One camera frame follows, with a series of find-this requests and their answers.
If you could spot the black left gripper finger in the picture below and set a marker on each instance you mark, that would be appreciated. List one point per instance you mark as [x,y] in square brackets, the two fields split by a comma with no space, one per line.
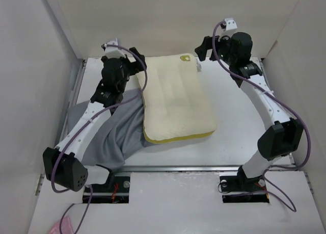
[133,69]
[140,59]

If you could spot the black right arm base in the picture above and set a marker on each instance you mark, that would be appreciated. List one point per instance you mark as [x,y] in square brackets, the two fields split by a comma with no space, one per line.
[236,190]

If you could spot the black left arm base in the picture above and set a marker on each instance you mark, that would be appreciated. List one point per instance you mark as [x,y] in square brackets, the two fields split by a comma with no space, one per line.
[114,191]

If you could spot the grey pillowcase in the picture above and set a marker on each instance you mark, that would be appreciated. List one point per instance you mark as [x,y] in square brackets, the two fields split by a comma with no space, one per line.
[120,136]

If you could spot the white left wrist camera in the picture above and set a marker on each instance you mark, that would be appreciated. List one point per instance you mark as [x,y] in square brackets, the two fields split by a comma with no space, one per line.
[112,52]

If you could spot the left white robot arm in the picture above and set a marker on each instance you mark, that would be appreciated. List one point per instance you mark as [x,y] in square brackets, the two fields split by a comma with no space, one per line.
[63,164]

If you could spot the cream and yellow pillow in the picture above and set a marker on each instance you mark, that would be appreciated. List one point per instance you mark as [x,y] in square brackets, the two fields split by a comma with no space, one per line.
[176,107]

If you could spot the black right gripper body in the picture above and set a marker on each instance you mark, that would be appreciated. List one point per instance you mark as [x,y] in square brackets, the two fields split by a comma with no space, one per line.
[223,47]

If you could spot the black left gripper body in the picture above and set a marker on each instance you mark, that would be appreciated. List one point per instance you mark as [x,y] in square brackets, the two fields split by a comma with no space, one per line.
[125,63]

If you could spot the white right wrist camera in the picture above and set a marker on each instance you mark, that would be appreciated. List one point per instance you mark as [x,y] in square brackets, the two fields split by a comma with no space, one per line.
[229,24]

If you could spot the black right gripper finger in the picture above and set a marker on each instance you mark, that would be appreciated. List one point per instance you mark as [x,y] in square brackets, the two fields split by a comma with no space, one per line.
[214,55]
[205,46]

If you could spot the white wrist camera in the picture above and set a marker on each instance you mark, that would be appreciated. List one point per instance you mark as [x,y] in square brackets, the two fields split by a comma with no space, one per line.
[229,24]
[112,52]

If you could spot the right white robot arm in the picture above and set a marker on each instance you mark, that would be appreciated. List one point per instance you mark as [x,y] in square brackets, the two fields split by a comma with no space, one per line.
[282,132]

